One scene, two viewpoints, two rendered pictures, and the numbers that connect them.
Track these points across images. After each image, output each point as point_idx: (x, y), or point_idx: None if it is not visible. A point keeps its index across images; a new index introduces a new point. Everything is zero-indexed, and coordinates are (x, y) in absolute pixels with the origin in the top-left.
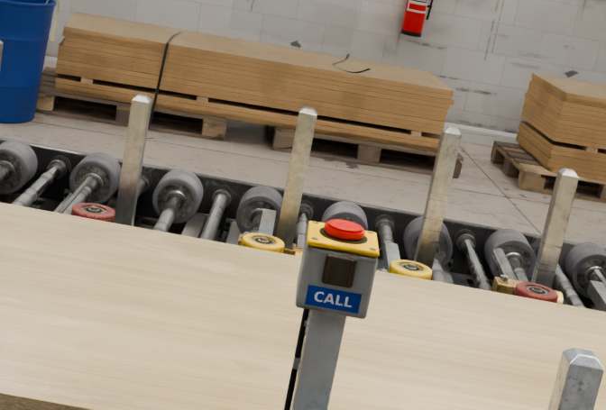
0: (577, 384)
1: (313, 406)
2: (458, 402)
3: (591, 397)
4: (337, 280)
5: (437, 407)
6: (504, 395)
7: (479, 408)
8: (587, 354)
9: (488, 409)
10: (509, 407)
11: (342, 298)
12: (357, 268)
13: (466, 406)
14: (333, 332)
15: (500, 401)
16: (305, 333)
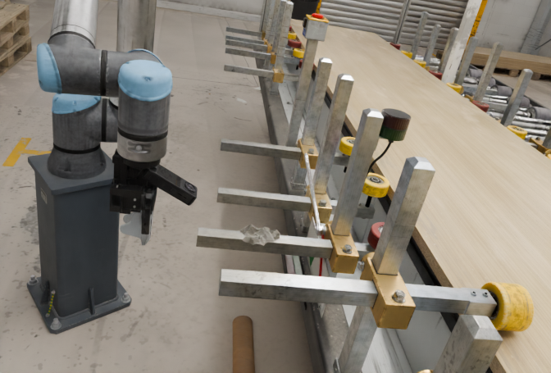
0: (318, 65)
1: (302, 67)
2: (417, 143)
3: (318, 70)
4: (302, 25)
5: (406, 138)
6: (441, 155)
7: (418, 147)
8: (325, 57)
9: (421, 148)
10: (430, 153)
11: (304, 31)
12: (307, 22)
13: (416, 144)
14: (307, 44)
15: (433, 152)
16: None
